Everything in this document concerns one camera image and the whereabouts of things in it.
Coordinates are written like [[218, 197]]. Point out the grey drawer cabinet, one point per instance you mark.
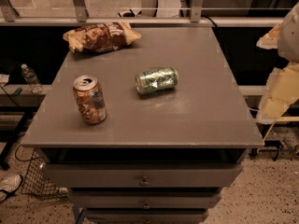
[[203, 120]]

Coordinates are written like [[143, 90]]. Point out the drawer with knob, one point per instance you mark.
[[146, 216], [145, 199], [142, 175]]

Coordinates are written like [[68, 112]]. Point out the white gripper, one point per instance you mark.
[[290, 37]]

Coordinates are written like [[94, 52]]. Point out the green soda can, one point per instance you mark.
[[157, 79]]

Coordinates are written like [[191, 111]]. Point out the wire mesh basket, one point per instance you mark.
[[37, 185]]

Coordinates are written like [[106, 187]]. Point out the top drawer with knob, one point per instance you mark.
[[142, 175]]

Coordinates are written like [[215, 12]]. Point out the clear plastic water bottle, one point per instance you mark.
[[31, 79]]

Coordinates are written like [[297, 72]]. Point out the white sneaker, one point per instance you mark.
[[9, 186]]

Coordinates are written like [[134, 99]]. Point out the grey metal railing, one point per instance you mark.
[[71, 12]]

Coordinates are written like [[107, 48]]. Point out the brown chip bag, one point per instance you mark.
[[101, 37]]

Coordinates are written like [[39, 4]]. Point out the bottom drawer with knob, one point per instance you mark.
[[146, 216]]

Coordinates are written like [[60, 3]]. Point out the orange soda can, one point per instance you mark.
[[89, 99]]

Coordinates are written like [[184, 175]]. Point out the middle drawer with knob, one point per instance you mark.
[[145, 199]]

